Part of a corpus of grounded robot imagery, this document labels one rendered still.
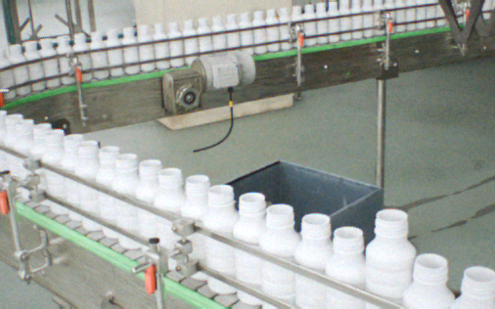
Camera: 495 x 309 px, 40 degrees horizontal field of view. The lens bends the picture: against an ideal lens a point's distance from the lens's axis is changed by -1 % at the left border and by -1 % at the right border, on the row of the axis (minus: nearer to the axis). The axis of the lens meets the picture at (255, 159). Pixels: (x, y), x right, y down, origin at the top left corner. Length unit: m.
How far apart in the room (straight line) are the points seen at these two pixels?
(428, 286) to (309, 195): 0.92
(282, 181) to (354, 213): 0.32
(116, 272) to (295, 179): 0.64
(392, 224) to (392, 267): 0.05
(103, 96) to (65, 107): 0.14
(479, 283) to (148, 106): 1.94
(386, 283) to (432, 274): 0.06
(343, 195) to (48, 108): 1.19
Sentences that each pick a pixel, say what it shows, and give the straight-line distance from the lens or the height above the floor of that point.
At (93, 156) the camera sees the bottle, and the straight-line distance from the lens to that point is 1.27.
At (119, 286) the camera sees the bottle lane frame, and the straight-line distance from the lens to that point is 1.25.
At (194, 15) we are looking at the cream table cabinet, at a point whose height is 0.84.
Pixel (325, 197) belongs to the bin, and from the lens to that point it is 1.67.
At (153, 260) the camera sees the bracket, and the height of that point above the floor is 1.08.
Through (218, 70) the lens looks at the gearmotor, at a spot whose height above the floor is 1.01.
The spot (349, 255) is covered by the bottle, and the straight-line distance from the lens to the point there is 0.87.
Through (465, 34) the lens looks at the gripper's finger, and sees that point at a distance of 0.85.
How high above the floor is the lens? 1.56
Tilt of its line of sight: 20 degrees down
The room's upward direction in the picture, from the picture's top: 3 degrees counter-clockwise
